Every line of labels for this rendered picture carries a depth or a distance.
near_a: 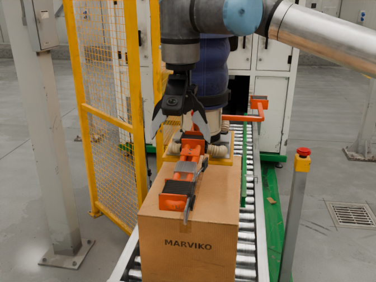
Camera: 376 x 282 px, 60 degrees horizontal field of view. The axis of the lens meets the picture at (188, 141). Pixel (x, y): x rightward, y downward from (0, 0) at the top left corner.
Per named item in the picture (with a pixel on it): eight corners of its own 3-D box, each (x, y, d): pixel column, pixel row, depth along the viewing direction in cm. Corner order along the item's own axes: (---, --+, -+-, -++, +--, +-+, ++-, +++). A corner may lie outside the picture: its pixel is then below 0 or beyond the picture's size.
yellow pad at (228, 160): (214, 133, 163) (214, 123, 161) (234, 134, 161) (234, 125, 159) (207, 164, 132) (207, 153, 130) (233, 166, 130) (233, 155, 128)
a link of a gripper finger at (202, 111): (212, 118, 81) (192, 89, 78) (212, 121, 79) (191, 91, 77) (197, 128, 82) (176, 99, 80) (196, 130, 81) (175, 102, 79)
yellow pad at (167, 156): (176, 131, 165) (175, 121, 163) (196, 132, 164) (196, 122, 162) (161, 161, 134) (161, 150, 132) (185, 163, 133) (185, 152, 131)
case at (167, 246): (170, 210, 199) (169, 150, 183) (236, 216, 193) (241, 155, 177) (142, 288, 145) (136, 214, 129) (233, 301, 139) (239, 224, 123)
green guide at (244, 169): (243, 120, 345) (244, 112, 342) (253, 120, 344) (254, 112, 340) (240, 207, 201) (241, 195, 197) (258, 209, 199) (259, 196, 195)
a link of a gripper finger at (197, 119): (220, 130, 86) (200, 102, 84) (218, 139, 81) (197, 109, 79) (210, 136, 87) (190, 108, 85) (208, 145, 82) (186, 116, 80)
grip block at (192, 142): (183, 144, 125) (182, 130, 123) (208, 146, 124) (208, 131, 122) (179, 154, 118) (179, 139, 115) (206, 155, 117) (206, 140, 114)
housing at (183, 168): (176, 172, 105) (176, 160, 103) (197, 174, 104) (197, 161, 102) (172, 183, 99) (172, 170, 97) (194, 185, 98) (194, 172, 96)
